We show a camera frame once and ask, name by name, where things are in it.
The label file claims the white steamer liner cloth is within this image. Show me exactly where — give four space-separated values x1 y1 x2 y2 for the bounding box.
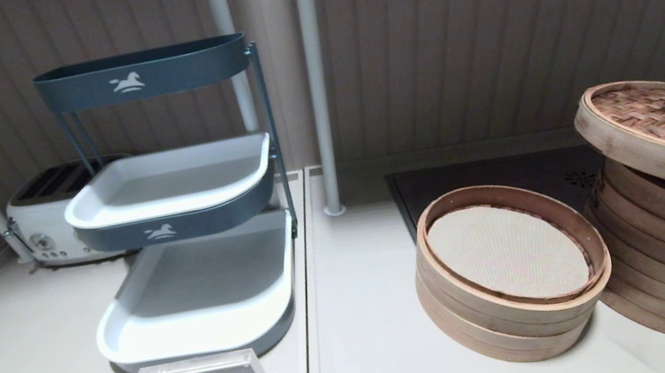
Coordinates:
422 187 595 319

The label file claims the black induction cooktop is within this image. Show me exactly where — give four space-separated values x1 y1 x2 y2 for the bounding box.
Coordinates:
383 137 615 248

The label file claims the dark teal three-tier rack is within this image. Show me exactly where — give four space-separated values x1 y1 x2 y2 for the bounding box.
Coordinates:
31 28 321 373

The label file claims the small white rack tray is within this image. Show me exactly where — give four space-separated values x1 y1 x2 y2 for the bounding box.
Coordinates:
56 131 282 235

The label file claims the large white rack tray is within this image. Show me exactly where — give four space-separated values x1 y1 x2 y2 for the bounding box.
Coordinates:
79 208 313 373

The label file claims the white retro toaster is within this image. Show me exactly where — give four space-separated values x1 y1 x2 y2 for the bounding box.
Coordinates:
0 151 148 275

